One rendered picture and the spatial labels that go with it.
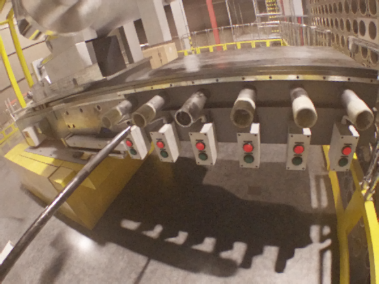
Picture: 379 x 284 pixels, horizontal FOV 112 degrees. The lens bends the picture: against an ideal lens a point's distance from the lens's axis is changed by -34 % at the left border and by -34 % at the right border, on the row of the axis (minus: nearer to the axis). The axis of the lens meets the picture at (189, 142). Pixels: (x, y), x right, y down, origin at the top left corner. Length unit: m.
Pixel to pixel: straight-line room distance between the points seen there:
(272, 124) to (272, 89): 0.12
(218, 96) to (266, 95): 0.17
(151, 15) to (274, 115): 0.61
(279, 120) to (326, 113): 0.17
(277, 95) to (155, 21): 0.55
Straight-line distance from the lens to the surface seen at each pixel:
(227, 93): 0.71
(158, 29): 0.83
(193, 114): 0.57
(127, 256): 1.38
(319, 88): 0.70
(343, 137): 0.67
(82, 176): 0.51
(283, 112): 0.69
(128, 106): 0.85
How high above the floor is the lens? 1.10
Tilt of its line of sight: 32 degrees down
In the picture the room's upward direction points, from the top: 15 degrees counter-clockwise
